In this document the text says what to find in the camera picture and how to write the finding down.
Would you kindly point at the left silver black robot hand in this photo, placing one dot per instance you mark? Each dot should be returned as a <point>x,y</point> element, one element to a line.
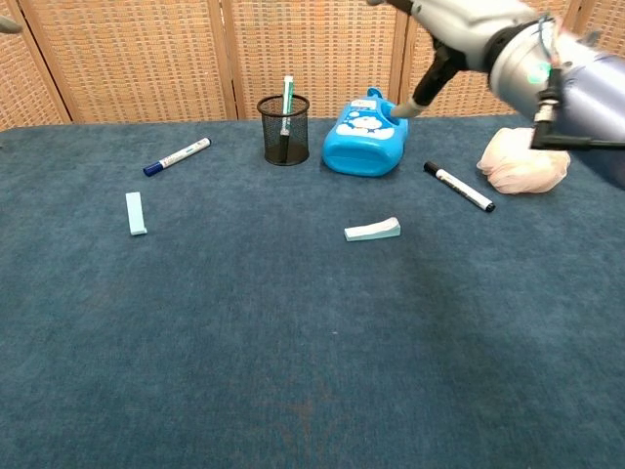
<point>9,24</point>

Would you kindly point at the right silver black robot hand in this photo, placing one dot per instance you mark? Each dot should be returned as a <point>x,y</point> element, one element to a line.
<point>469,29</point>

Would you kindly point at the light blue piece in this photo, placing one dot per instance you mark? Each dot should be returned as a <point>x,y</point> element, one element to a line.
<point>135,212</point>

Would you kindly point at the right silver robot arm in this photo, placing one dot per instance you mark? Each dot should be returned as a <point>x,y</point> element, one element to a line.
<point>591,98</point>

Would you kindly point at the white crumpled plastic bag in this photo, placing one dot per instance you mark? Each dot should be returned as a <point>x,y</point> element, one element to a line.
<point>517,166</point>

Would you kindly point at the blue cartoon detergent bottle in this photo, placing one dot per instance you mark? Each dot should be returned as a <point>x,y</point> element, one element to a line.
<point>363,146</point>

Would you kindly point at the black cap whiteboard marker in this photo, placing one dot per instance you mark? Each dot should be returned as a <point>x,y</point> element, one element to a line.
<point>459,186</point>

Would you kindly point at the green white marker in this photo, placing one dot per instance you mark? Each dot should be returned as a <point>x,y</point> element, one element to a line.
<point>287,95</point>

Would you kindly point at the blue cap whiteboard marker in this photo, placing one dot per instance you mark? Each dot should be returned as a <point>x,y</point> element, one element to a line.
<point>178,156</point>

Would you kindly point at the black mesh pen holder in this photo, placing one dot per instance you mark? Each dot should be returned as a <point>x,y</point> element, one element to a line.
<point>273,141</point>

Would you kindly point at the blue table cloth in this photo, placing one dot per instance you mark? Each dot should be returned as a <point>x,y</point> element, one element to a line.
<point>312,342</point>

